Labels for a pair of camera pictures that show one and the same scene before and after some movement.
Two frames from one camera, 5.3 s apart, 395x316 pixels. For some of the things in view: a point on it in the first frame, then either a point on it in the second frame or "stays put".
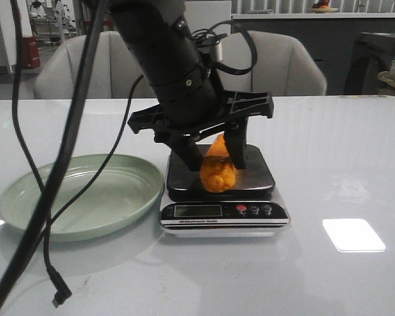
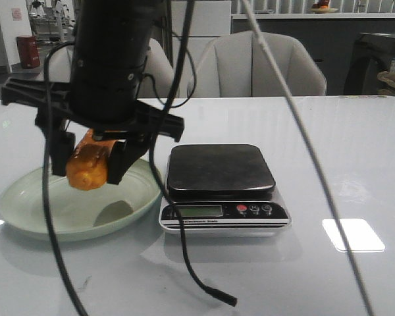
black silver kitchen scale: [251, 209] stays put
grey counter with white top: [330, 37] stays put
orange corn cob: [217, 172] -> [87, 168]
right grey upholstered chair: [284, 67] stays put
